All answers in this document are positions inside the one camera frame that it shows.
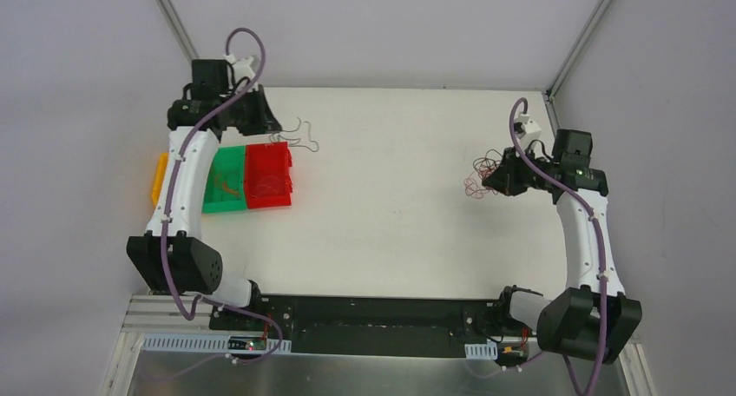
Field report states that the red orange cable bundle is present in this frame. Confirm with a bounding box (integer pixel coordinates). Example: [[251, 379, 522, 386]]
[[463, 148, 506, 200]]

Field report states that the dark thin cable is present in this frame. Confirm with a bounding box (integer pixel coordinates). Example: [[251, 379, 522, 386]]
[[268, 118, 321, 153]]

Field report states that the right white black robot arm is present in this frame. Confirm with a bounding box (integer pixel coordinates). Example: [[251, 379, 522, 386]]
[[483, 129, 642, 365]]

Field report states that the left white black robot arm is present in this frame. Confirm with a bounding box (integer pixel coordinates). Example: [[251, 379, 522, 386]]
[[126, 55, 282, 331]]

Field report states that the red plastic bin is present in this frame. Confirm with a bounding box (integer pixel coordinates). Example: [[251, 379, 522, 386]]
[[244, 142, 292, 209]]

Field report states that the green plastic bin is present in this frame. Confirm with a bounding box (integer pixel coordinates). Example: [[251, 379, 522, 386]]
[[202, 145, 247, 214]]

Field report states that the yellow plastic bin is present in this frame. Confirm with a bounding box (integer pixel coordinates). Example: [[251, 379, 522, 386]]
[[150, 153, 168, 208]]

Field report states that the right controller circuit board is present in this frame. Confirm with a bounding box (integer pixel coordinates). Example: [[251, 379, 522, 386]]
[[496, 347, 529, 367]]

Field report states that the controller circuit board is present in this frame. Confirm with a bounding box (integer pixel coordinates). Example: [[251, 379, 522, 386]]
[[496, 347, 529, 367], [227, 336, 267, 353]]

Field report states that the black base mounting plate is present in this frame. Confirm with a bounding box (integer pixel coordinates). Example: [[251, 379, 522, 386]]
[[209, 294, 529, 359]]

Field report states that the left controller circuit board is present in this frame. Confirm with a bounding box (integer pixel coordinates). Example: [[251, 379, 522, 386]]
[[227, 336, 267, 353]]

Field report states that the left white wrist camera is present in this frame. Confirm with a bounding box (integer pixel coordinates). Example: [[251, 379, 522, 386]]
[[224, 54, 260, 82]]

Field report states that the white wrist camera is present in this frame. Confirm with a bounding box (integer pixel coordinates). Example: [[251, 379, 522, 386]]
[[224, 54, 260, 82], [513, 114, 542, 146]]

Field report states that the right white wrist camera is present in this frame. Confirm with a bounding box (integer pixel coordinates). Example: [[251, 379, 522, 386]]
[[513, 114, 542, 146]]

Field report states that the right white slotted cable duct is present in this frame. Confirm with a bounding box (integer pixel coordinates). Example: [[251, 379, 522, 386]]
[[464, 341, 498, 360]]

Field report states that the white slotted cable duct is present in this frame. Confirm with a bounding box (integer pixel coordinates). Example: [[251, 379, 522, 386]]
[[464, 341, 498, 360], [141, 333, 292, 355]]

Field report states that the aluminium frame rail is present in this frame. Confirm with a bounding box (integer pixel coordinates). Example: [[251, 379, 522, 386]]
[[122, 294, 640, 344]]

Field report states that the left white slotted cable duct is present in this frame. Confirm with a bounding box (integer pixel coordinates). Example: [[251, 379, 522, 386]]
[[141, 333, 292, 355]]

